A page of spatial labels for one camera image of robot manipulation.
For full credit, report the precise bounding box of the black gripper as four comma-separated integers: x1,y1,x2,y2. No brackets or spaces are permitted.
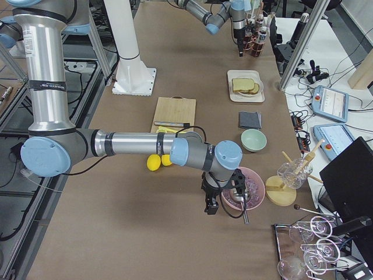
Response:
233,27,245,57
201,169,245,215

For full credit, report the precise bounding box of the bread slice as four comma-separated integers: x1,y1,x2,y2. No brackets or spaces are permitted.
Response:
240,83,259,95
232,78,255,92

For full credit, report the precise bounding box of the white round plate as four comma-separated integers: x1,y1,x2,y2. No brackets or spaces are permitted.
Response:
232,78,261,96

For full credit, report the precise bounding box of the wine glass rack tray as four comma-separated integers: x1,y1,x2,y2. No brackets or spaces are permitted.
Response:
273,215,360,279

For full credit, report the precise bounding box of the tea bottle three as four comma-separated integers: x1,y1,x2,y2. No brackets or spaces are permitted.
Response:
251,26,267,57

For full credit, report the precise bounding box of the tea bottle one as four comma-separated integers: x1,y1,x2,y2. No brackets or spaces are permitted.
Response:
244,19,255,51

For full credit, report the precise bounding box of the tea bottle two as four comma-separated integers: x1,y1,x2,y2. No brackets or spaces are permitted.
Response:
254,13,264,37

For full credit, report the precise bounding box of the steel ice scoop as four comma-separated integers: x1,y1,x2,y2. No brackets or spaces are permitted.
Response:
230,188,249,225

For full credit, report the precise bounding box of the bread slice under egg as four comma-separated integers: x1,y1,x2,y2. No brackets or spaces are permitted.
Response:
240,83,259,95

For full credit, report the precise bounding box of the pink bowl with ice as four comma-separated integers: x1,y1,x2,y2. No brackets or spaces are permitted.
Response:
223,167,265,211

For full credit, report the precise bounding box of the yellow lemon right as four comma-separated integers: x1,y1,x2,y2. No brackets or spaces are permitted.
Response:
161,155,173,166

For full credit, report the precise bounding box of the yellow lemon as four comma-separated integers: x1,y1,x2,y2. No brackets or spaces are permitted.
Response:
161,155,173,166
146,154,161,172

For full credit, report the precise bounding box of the grey folded cloth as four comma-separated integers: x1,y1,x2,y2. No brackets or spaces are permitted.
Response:
238,111,262,129

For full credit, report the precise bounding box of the yellow lemon left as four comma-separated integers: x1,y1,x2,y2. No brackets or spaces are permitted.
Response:
146,154,161,172

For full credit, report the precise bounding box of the mint green bowl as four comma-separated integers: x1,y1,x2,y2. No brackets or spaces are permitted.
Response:
241,129,267,152

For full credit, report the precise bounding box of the wooden cutting board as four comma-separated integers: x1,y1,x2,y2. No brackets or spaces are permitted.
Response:
153,97,196,125

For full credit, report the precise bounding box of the glass mug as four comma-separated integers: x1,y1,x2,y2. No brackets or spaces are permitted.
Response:
277,159,313,190

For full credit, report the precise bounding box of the yellow plastic knife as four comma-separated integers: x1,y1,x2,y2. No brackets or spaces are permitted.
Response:
156,126,187,134

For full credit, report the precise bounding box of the steel muddler black tip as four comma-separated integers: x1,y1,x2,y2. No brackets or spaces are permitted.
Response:
153,121,190,128

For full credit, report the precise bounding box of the blue teach pendant far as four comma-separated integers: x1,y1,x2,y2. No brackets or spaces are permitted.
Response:
311,86,349,123

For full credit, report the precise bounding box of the blue teach pendant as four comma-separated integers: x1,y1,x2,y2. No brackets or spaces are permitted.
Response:
311,86,349,123
312,123,355,160

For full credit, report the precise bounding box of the blue teach pendant near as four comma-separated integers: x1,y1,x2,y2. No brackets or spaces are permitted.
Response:
312,123,355,160

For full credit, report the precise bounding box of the black laptop monitor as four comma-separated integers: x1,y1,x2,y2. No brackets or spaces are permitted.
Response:
320,137,372,222

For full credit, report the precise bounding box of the copper wire bottle rack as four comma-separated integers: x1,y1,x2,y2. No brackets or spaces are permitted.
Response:
244,3,267,57

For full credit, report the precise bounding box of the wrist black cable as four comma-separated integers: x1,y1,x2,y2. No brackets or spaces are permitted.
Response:
174,125,248,219

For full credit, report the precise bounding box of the aluminium frame post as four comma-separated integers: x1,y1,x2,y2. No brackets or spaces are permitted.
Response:
278,0,330,92

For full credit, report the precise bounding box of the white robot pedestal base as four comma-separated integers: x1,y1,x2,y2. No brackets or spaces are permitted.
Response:
104,0,156,96

